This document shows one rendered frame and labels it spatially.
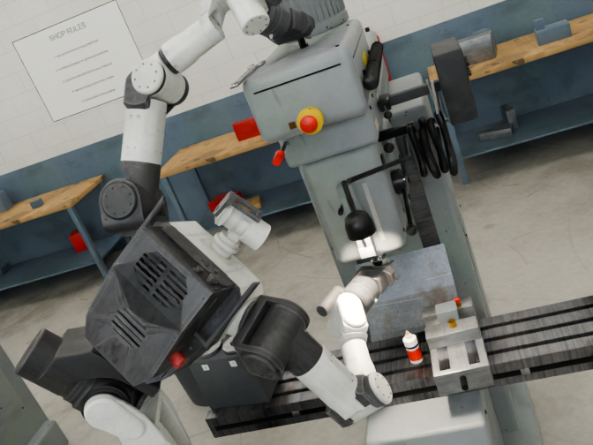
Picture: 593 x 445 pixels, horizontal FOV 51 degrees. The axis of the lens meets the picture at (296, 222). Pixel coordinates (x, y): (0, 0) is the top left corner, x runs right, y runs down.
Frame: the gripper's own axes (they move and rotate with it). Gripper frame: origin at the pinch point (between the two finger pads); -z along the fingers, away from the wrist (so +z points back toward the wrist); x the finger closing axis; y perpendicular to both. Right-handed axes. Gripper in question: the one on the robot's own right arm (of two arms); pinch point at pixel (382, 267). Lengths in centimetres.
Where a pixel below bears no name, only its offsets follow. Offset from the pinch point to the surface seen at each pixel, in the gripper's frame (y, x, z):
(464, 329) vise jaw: 20.8, -19.5, -0.3
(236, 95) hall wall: 1, 318, -314
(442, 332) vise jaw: 20.8, -13.5, 1.5
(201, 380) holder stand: 20, 57, 34
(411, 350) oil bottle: 26.8, -2.8, 3.6
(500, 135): 93, 96, -354
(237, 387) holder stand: 25, 46, 30
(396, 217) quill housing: -17.5, -12.0, 3.2
